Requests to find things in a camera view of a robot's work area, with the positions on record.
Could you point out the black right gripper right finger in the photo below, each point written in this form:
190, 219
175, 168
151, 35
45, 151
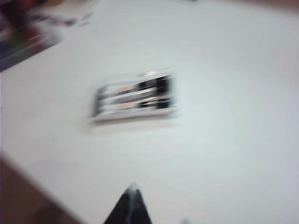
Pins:
140, 210

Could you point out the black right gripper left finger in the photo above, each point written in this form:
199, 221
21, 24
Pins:
121, 210

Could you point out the clear plastic packaging box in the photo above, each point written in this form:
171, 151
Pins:
130, 120

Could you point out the white marker gray caps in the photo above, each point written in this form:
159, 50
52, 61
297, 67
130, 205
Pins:
130, 113

